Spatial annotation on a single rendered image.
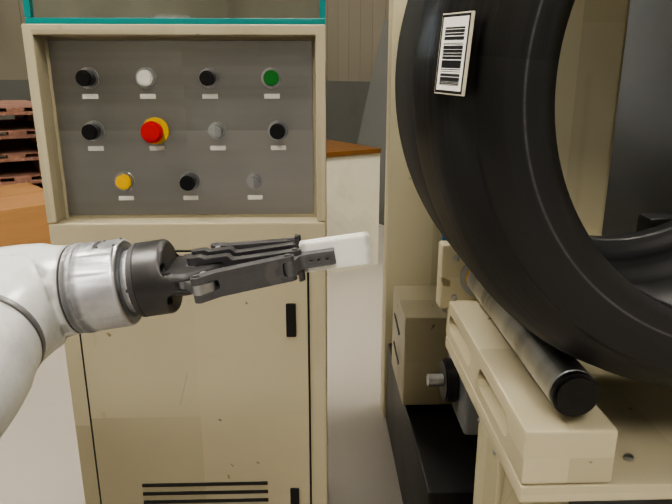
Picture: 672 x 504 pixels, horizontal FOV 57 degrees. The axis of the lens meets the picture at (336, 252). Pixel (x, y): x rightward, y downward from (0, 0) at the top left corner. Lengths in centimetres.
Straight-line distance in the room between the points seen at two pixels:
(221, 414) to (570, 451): 91
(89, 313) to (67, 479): 155
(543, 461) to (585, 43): 56
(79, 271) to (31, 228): 323
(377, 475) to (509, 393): 136
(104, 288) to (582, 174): 66
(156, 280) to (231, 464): 91
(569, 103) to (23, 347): 73
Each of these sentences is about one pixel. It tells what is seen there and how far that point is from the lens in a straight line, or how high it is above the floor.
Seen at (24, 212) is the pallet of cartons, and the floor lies 44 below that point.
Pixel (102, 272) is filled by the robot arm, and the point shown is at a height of 101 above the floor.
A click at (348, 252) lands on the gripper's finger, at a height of 101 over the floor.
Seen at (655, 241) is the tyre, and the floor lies 98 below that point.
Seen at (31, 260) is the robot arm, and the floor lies 102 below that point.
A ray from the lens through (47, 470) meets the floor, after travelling 223.
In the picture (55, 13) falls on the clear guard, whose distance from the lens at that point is 132.
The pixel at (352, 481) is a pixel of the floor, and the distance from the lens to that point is 200.
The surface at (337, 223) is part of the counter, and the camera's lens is 375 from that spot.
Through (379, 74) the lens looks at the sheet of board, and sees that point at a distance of 546.
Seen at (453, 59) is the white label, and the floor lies 120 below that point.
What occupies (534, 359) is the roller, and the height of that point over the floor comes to 91.
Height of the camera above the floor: 119
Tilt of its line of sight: 16 degrees down
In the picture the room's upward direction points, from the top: straight up
